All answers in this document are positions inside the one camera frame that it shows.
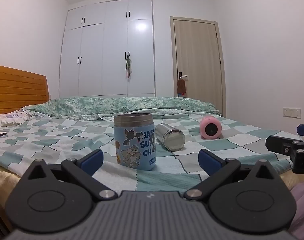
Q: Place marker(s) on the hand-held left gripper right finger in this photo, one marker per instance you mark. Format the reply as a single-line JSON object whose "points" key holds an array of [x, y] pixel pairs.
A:
{"points": [[208, 162]]}

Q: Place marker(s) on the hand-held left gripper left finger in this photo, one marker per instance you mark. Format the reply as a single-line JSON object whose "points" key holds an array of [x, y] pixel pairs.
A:
{"points": [[93, 161]]}

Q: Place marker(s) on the stainless steel cup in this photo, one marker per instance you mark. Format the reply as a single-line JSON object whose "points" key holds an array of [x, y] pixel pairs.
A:
{"points": [[170, 137]]}

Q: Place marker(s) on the pink cup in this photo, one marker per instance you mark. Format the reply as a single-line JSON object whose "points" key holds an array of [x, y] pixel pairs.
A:
{"points": [[210, 127]]}

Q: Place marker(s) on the blue cartoon print cup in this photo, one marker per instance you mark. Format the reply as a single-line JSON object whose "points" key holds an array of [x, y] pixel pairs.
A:
{"points": [[134, 142]]}

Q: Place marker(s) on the pink cloth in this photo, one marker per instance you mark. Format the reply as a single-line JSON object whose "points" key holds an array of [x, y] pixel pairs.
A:
{"points": [[303, 205]]}

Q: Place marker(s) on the checkered bed sheet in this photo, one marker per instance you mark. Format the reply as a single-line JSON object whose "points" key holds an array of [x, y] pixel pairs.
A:
{"points": [[54, 142]]}

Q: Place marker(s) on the green floral quilt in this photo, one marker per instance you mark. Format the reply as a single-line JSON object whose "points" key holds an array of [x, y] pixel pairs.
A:
{"points": [[122, 106]]}

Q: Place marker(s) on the brown hanging pouch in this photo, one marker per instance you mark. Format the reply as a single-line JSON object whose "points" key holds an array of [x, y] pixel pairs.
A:
{"points": [[181, 86]]}

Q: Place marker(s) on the beige mattress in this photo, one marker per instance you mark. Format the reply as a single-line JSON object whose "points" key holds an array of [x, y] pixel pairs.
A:
{"points": [[2, 177]]}

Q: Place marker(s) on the floral frilled pillow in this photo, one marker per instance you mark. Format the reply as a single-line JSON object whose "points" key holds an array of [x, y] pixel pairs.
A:
{"points": [[7, 118]]}

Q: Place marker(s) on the beige wooden door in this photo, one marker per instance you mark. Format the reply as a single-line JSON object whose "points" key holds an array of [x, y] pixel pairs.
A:
{"points": [[196, 65]]}

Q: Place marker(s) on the hanging key charm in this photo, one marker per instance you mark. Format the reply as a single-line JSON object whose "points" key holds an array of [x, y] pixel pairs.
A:
{"points": [[128, 63]]}

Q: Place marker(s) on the wooden headboard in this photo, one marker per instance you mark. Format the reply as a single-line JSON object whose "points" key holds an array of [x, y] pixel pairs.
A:
{"points": [[17, 90]]}

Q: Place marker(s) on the white wardrobe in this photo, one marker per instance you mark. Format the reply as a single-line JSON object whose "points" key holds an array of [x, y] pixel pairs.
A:
{"points": [[104, 50]]}

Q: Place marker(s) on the wall socket panel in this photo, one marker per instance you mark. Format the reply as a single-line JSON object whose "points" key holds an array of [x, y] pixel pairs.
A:
{"points": [[291, 112]]}

